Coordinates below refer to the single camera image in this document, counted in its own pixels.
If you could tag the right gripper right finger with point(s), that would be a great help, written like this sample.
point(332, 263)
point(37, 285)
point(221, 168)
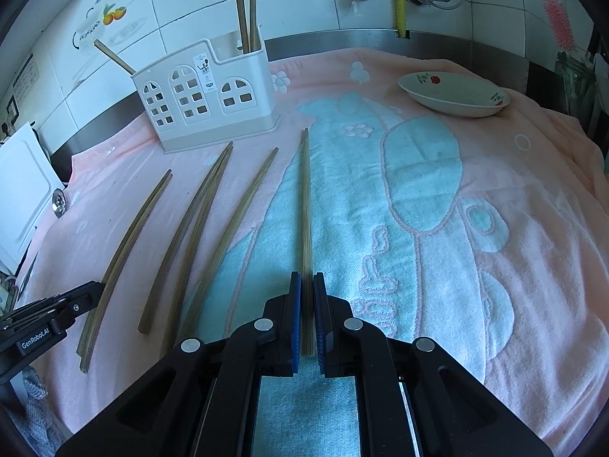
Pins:
point(350, 347)

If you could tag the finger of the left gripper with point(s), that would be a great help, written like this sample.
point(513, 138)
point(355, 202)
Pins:
point(28, 332)

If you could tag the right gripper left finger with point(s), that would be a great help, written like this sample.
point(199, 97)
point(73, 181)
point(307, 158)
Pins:
point(268, 346)

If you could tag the wooden chopstick crossing pair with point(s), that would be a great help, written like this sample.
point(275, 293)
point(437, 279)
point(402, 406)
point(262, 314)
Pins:
point(307, 305)
point(199, 295)

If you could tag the wooden chopstick gripper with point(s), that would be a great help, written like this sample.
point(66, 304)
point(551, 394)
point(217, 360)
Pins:
point(243, 26)

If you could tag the metal ladle spoon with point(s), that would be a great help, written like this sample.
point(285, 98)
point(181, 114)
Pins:
point(59, 207)

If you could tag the white microwave oven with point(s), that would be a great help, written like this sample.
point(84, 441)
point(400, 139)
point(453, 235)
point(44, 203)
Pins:
point(28, 182)

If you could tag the white plastic utensil holder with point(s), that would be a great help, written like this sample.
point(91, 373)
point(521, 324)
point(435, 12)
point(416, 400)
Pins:
point(207, 93)

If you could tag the white ceramic bowl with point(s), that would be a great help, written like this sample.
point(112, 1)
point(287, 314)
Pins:
point(455, 94)

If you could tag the chopstick in holder left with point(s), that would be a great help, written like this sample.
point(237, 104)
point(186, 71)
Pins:
point(113, 56)

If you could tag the chopstick in holder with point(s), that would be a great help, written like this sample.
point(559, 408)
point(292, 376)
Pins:
point(113, 56)
point(253, 33)

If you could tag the chopstick in holder right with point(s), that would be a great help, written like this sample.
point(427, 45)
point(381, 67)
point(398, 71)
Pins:
point(253, 33)

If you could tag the glass jar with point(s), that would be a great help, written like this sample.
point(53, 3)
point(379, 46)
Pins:
point(584, 95)

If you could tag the pink bottle brush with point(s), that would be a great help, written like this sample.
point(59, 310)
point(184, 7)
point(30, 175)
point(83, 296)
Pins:
point(559, 22)

